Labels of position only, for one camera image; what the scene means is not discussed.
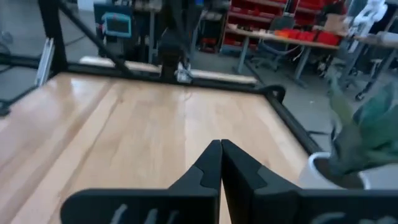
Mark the silver aluminium rail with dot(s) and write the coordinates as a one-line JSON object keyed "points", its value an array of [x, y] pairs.
{"points": [[45, 60]]}

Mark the white plant pot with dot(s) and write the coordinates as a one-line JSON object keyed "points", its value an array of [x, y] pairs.
{"points": [[308, 179]]}

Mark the red storage bins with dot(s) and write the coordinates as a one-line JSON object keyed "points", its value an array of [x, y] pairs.
{"points": [[311, 34]]}

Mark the black metal table frame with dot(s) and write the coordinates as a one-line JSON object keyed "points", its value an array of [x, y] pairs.
{"points": [[292, 121]]}

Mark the green snake plant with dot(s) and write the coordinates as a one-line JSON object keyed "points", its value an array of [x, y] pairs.
{"points": [[370, 137]]}

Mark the teal screen device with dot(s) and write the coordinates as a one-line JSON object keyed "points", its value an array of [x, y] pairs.
{"points": [[117, 25]]}

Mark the wooden workbench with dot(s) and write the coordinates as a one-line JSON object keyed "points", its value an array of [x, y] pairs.
{"points": [[280, 39]]}

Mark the white humanoid robot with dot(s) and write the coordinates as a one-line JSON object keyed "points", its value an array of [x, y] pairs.
{"points": [[367, 15]]}

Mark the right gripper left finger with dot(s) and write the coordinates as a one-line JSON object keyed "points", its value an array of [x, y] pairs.
{"points": [[205, 174]]}

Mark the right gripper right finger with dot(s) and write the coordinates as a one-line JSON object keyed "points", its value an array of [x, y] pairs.
{"points": [[242, 174]]}

